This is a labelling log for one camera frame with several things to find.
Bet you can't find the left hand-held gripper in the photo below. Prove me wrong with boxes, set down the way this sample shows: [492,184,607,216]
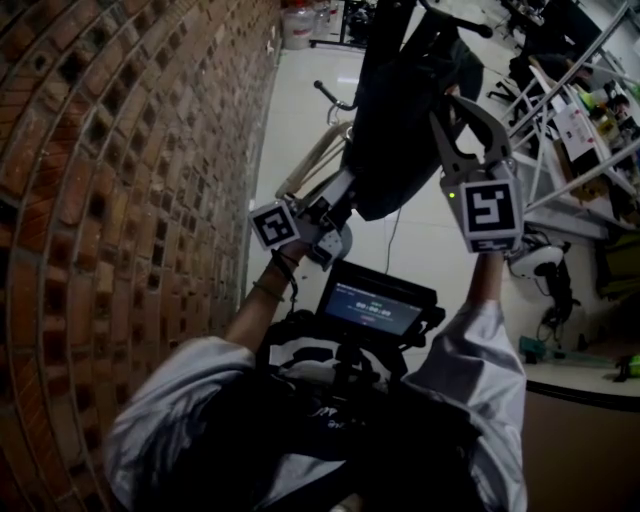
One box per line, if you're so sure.
[247,168,358,272]

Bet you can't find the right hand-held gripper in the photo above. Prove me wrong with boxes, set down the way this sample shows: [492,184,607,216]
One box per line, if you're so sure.
[428,93,526,255]

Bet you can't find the black bag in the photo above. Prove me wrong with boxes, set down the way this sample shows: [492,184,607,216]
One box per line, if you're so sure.
[344,0,485,223]

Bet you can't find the person's left forearm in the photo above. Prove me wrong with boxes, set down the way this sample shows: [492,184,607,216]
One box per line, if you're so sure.
[223,239,312,357]

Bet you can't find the person's right forearm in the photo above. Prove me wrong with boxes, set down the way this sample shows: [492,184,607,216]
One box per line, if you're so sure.
[464,249,505,307]

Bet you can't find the black wrist band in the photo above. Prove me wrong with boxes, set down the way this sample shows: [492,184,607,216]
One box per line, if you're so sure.
[252,248,301,304]

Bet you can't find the chest-mounted black screen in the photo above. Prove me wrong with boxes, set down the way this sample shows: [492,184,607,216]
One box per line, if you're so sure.
[314,258,446,346]

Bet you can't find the white headset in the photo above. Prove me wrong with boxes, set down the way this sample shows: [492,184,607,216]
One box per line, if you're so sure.
[508,242,566,281]

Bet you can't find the clear water jug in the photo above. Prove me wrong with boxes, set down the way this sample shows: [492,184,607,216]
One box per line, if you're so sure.
[281,0,317,51]

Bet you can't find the black chest harness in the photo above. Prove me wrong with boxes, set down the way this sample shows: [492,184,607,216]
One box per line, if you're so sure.
[254,308,416,401]

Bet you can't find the person's white shirt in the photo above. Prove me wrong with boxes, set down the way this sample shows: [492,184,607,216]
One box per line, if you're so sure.
[102,298,529,512]

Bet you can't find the green hand tool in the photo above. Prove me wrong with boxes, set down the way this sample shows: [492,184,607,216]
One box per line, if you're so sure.
[517,334,619,370]

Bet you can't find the person's dark trousers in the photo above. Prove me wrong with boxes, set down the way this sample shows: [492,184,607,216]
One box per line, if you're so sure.
[192,369,481,512]

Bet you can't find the thin floor cable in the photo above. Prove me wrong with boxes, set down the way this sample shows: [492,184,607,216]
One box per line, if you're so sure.
[383,205,404,275]

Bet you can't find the metal frame shelf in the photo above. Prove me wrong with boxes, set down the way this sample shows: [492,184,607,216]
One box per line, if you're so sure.
[502,0,640,239]

